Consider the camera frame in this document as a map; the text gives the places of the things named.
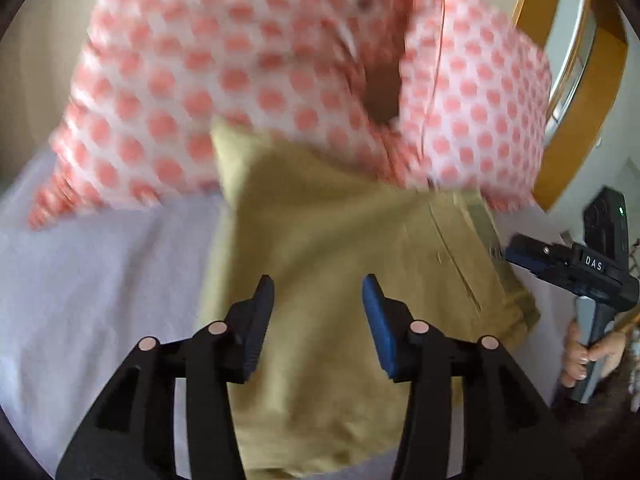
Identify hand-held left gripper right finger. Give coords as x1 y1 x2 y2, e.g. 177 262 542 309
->
362 274 585 480

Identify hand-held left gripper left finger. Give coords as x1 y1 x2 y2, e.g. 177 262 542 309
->
55 274 275 480

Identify khaki pants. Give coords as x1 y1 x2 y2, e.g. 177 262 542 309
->
194 119 542 479

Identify person's right hand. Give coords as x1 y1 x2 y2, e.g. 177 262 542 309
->
560 321 629 389

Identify pink polka-dot shirt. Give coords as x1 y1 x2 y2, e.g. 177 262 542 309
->
27 0 553 231

